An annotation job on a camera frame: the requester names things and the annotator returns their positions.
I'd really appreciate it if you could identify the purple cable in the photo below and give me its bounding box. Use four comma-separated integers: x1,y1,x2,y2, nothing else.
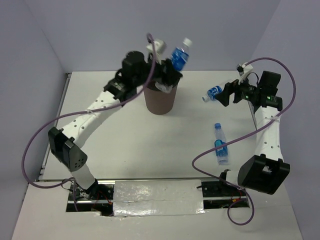
191,57,297,225
21,32,157,213

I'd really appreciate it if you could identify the blue label bottle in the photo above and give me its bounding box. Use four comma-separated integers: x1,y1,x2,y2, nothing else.
202,81,227,103
154,37,193,93

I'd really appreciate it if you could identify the silver foil tape sheet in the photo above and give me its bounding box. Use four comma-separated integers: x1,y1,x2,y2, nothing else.
113,179,205,217

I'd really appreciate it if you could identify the metal base rail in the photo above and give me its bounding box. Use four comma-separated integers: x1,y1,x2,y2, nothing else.
66,179,250,217

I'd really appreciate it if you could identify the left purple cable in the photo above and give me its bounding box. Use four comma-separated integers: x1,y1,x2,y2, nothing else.
21,32,157,213

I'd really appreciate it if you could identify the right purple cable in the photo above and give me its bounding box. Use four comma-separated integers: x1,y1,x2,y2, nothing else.
191,57,297,225

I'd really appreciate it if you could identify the brown plastic bin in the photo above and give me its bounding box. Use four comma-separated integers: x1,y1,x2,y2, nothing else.
143,76,179,115

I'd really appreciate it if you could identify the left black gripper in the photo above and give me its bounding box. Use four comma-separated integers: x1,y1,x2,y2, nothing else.
133,53,182,87

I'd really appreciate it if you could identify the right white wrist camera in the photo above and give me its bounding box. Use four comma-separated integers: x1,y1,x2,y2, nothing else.
236,62,253,85

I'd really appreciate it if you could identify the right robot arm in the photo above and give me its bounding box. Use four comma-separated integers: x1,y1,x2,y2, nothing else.
215,71,290,195

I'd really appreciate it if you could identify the blue cap bottle near right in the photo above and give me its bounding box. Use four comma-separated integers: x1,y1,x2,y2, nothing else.
214,123,229,166

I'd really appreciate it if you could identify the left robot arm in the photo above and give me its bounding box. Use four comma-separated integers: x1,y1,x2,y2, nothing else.
48,51,183,199

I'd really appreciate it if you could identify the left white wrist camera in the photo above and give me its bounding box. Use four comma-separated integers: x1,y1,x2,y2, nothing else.
146,38,167,55

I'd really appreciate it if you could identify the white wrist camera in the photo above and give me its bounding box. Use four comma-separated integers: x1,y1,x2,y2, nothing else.
236,62,253,85
146,38,167,55

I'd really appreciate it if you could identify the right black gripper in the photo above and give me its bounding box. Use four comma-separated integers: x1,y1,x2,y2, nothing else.
214,72,261,107

